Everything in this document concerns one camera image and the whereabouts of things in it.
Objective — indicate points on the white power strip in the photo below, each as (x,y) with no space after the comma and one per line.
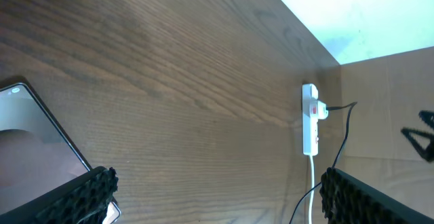
(313,110)

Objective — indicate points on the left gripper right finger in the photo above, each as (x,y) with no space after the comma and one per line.
(347,200)

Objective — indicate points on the cardboard side panel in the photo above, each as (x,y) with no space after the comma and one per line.
(389,92)

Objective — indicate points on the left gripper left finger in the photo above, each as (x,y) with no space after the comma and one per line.
(83,200)

